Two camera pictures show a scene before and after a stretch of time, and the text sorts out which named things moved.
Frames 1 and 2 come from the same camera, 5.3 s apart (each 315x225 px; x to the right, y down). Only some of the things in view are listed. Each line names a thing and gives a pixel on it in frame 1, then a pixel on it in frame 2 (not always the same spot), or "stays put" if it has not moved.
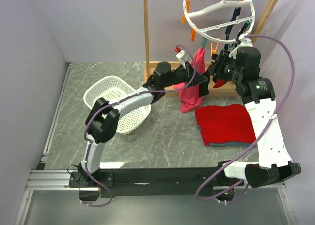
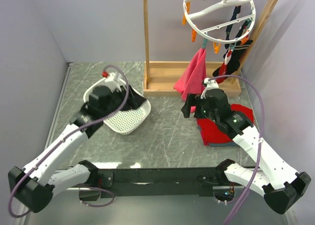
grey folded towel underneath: [227, 144] stays put
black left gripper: [189, 75] to [134, 100]
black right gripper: [217, 67] to [193, 100]
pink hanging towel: [190, 100] stays put
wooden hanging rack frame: [210, 88] stays put
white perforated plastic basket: [111, 88] stays put
